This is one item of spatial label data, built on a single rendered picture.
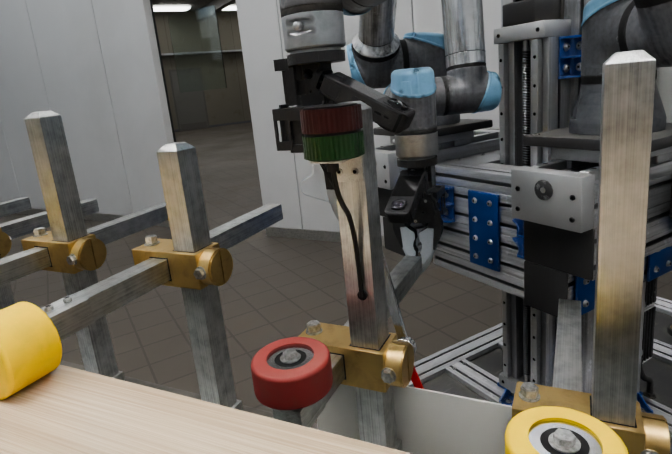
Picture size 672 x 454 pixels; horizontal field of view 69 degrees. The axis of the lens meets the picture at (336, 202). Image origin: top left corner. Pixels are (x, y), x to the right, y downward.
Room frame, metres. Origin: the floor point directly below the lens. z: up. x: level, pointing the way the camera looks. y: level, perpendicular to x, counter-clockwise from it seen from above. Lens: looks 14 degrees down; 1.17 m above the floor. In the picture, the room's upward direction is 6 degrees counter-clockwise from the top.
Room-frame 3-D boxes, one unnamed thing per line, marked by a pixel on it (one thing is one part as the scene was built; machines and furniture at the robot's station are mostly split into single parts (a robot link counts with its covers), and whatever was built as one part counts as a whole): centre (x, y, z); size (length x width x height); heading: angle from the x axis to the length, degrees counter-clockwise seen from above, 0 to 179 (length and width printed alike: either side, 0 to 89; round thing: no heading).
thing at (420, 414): (0.53, -0.06, 0.75); 0.26 x 0.01 x 0.10; 63
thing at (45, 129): (0.75, 0.42, 0.93); 0.04 x 0.04 x 0.48; 63
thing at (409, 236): (0.87, -0.14, 0.86); 0.06 x 0.03 x 0.09; 153
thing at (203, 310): (0.63, 0.20, 0.87); 0.04 x 0.04 x 0.48; 63
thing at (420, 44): (1.31, -0.26, 1.20); 0.13 x 0.12 x 0.14; 92
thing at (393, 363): (0.53, 0.00, 0.84); 0.14 x 0.06 x 0.05; 63
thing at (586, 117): (0.87, -0.51, 1.09); 0.15 x 0.15 x 0.10
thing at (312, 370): (0.44, 0.06, 0.85); 0.08 x 0.08 x 0.11
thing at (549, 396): (0.42, -0.23, 0.81); 0.14 x 0.06 x 0.05; 63
